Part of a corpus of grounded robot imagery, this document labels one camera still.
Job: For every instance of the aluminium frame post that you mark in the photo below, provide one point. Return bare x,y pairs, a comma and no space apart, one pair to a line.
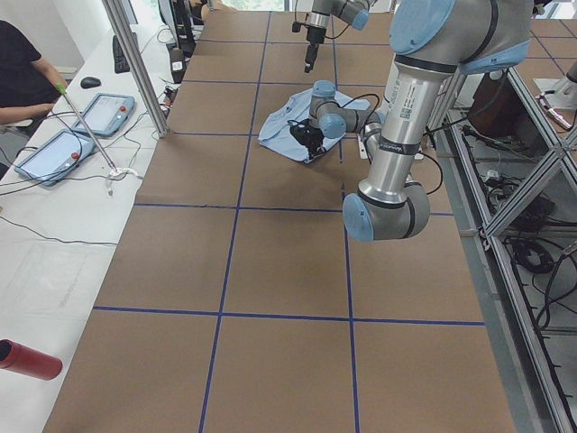
122,29

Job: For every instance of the far blue teach pendant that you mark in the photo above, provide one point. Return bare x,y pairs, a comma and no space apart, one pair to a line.
106,113

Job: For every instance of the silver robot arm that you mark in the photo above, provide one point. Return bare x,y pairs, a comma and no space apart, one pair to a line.
431,40
327,21

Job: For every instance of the red cylinder bottle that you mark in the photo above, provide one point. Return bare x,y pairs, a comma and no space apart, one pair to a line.
24,360

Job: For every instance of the aluminium frame rack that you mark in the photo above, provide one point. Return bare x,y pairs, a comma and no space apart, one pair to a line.
507,143

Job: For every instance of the light blue t-shirt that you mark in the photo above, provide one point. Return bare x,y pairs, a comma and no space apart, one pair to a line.
284,128

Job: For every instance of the near blue teach pendant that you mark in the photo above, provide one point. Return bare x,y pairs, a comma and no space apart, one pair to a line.
56,159

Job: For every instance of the black keyboard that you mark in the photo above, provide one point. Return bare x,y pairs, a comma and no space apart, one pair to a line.
121,64

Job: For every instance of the seated person black shirt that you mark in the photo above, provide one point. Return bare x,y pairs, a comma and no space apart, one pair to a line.
30,84

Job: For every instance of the blue teach pendant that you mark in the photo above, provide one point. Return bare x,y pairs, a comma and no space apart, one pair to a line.
56,159
106,113

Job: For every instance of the metal rod green tip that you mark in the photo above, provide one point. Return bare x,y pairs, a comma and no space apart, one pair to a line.
62,90

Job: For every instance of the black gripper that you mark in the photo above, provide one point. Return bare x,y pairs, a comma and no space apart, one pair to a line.
307,136
315,36

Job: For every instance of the black computer mouse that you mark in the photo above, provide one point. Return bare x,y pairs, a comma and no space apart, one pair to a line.
90,82

